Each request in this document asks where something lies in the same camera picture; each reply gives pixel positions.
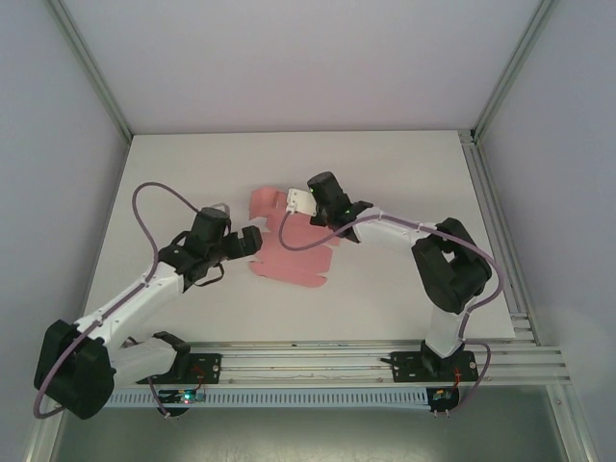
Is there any circuit board with green light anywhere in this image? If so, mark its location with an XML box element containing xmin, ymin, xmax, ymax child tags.
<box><xmin>161</xmin><ymin>388</ymin><xmax>207</xmax><ymax>404</ymax></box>

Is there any grey metal sheet panel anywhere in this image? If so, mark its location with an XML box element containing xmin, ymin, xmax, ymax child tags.
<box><xmin>47</xmin><ymin>406</ymin><xmax>589</xmax><ymax>462</ymax></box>

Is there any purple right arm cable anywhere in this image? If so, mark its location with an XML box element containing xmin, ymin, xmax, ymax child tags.
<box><xmin>278</xmin><ymin>210</ymin><xmax>504</xmax><ymax>418</ymax></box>

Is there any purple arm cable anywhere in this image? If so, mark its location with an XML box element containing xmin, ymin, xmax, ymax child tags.
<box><xmin>278</xmin><ymin>210</ymin><xmax>504</xmax><ymax>418</ymax></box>
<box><xmin>32</xmin><ymin>181</ymin><xmax>213</xmax><ymax>421</ymax></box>

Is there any thin black cable loop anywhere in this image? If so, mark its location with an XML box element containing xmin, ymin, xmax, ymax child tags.
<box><xmin>185</xmin><ymin>262</ymin><xmax>225</xmax><ymax>290</ymax></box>

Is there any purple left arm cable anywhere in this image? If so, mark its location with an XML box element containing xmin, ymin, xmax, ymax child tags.
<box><xmin>32</xmin><ymin>181</ymin><xmax>213</xmax><ymax>421</ymax></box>

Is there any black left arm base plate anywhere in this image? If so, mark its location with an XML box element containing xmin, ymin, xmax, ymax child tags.
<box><xmin>184</xmin><ymin>352</ymin><xmax>223</xmax><ymax>386</ymax></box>

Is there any aluminium mounting rail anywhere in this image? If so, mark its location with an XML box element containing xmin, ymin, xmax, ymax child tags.
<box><xmin>108</xmin><ymin>340</ymin><xmax>574</xmax><ymax>386</ymax></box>

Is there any white slotted cable duct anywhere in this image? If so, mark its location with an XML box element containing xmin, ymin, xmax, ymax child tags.
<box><xmin>103</xmin><ymin>387</ymin><xmax>429</xmax><ymax>410</ymax></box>

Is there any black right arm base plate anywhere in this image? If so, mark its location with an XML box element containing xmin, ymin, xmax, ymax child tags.
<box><xmin>390</xmin><ymin>349</ymin><xmax>482</xmax><ymax>385</ymax></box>

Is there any aluminium side frame rail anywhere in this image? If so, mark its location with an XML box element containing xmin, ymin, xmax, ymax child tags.
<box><xmin>459</xmin><ymin>128</ymin><xmax>538</xmax><ymax>344</ymax></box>

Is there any aluminium frame post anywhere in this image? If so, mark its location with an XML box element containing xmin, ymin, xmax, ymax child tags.
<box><xmin>47</xmin><ymin>0</ymin><xmax>134</xmax><ymax>141</ymax></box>
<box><xmin>471</xmin><ymin>0</ymin><xmax>569</xmax><ymax>143</ymax></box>

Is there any aluminium frame leg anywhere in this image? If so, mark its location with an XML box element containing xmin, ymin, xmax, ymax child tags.
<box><xmin>552</xmin><ymin>384</ymin><xmax>605</xmax><ymax>462</ymax></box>
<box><xmin>21</xmin><ymin>413</ymin><xmax>66</xmax><ymax>462</ymax></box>

